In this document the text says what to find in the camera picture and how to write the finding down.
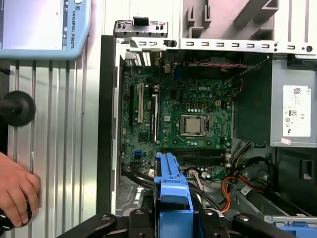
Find black expansion slot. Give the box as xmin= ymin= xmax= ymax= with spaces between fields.
xmin=128 ymin=84 xmax=134 ymax=127

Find black RAM slot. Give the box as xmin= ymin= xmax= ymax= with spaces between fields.
xmin=160 ymin=152 xmax=230 ymax=157
xmin=160 ymin=148 xmax=230 ymax=153
xmin=178 ymin=161 xmax=230 ymax=166
xmin=177 ymin=157 xmax=230 ymax=162

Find pale blue teach pendant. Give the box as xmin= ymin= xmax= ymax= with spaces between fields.
xmin=0 ymin=0 xmax=92 ymax=61

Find black PC case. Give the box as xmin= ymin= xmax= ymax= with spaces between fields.
xmin=97 ymin=34 xmax=317 ymax=238

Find red twisted fan wire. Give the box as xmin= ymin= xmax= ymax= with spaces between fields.
xmin=185 ymin=61 xmax=247 ymax=71

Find yellow black power wires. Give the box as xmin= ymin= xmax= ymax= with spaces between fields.
xmin=229 ymin=140 xmax=275 ymax=196

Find grey ribbon wires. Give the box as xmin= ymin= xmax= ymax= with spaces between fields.
xmin=185 ymin=168 xmax=206 ymax=193

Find blue drive latch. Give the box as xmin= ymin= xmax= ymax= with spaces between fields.
xmin=272 ymin=221 xmax=317 ymax=238

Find CPU socket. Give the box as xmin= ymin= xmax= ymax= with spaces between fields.
xmin=179 ymin=114 xmax=211 ymax=139

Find small round black tool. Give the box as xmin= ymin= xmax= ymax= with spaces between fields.
xmin=0 ymin=200 xmax=33 ymax=232

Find green motherboard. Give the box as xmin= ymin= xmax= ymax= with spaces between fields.
xmin=121 ymin=61 xmax=235 ymax=181

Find black round knob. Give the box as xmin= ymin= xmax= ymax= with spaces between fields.
xmin=0 ymin=90 xmax=37 ymax=127

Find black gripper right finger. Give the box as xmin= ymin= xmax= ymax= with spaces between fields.
xmin=197 ymin=208 xmax=297 ymax=238

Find hard disk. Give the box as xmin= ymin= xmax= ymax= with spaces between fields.
xmin=153 ymin=152 xmax=197 ymax=238

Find person bare hand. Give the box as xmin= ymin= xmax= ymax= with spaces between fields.
xmin=0 ymin=151 xmax=42 ymax=228

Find grey power supply unit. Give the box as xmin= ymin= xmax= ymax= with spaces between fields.
xmin=232 ymin=53 xmax=317 ymax=148

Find silver CPU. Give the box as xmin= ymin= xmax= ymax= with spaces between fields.
xmin=185 ymin=116 xmax=203 ymax=136

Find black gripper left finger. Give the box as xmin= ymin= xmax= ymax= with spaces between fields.
xmin=56 ymin=208 xmax=156 ymax=238

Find metal drive cage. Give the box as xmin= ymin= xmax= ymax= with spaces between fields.
xmin=237 ymin=188 xmax=317 ymax=238

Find grey parts rack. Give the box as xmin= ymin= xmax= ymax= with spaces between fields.
xmin=182 ymin=0 xmax=275 ymax=42

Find orange power wire bundle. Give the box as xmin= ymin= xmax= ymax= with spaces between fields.
xmin=220 ymin=175 xmax=240 ymax=214

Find grey metal hinged bracket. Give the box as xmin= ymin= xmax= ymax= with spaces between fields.
xmin=113 ymin=20 xmax=169 ymax=43

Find white expansion slot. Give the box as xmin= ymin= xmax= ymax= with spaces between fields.
xmin=138 ymin=83 xmax=144 ymax=123

